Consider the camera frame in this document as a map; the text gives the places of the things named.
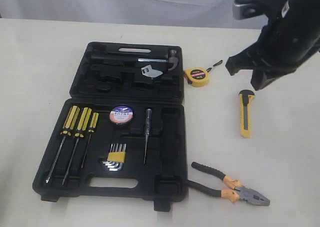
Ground yellow utility knife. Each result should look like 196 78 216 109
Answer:
239 89 255 139

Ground orange black handled pliers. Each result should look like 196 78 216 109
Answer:
187 161 271 207

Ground hex key set yellow holder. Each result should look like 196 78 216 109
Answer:
102 143 127 172

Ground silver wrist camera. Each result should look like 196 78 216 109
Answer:
232 0 287 20

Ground silver adjustable wrench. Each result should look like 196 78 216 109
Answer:
141 64 163 79

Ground large yellow black screwdriver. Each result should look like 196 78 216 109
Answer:
45 105 80 184

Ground yellow tape measure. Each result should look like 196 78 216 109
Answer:
183 60 223 88

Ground claw hammer black handle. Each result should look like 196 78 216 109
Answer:
90 49 179 71

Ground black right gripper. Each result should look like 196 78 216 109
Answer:
225 0 320 91

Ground black electrical tape roll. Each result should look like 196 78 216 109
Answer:
109 105 134 126

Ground small yellow black screwdriver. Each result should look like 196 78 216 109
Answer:
80 112 99 170

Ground clear voltage tester screwdriver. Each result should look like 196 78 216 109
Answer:
143 108 153 164

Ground middle yellow black screwdriver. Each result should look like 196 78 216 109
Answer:
62 107 92 186

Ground black plastic tool case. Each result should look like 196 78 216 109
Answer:
32 41 188 212

